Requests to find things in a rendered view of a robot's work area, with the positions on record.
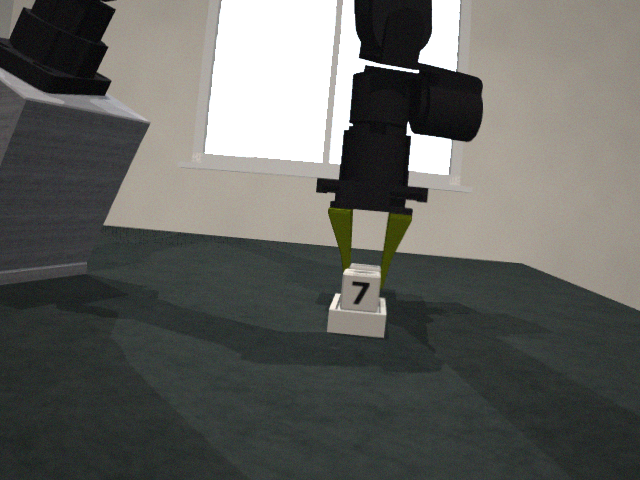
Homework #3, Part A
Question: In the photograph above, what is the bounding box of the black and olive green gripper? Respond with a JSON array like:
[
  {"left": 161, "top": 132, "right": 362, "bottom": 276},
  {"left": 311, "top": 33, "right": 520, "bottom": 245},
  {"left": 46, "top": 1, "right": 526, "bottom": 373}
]
[{"left": 316, "top": 124, "right": 428, "bottom": 289}]

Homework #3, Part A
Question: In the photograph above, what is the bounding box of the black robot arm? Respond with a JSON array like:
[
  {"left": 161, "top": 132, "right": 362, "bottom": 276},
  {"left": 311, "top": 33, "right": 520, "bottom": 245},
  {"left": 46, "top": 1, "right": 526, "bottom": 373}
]
[{"left": 0, "top": 0, "right": 483, "bottom": 142}]

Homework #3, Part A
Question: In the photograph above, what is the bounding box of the beige open-top tray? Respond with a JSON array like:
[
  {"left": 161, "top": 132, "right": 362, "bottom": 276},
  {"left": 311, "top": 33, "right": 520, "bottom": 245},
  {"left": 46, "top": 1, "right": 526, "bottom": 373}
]
[{"left": 327, "top": 294, "right": 386, "bottom": 338}]

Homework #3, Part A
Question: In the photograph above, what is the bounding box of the white number cube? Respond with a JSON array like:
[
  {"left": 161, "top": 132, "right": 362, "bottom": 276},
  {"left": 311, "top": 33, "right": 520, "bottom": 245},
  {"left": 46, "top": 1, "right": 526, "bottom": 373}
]
[
  {"left": 349, "top": 263, "right": 381, "bottom": 273},
  {"left": 340, "top": 269, "right": 381, "bottom": 313}
]

